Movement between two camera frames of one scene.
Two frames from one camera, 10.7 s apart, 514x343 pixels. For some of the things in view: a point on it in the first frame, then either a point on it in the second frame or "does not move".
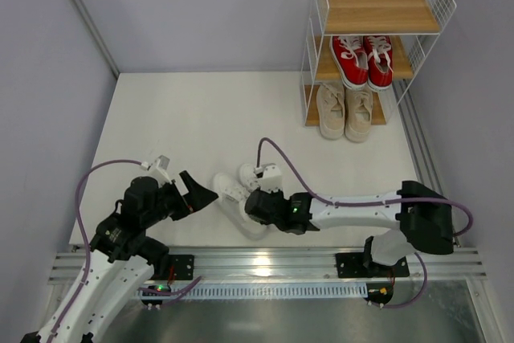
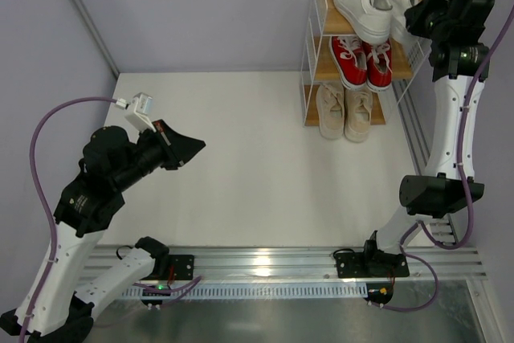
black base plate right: (351, 265) does not move
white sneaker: (231, 197) → (365, 10)
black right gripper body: (252, 206) → (416, 16)
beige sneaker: (358, 110) does not move
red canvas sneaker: (380, 56) does not move
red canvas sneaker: (352, 55) does not move
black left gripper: (179, 197) → (167, 149)
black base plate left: (184, 267) does not move
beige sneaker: (331, 109) does not move
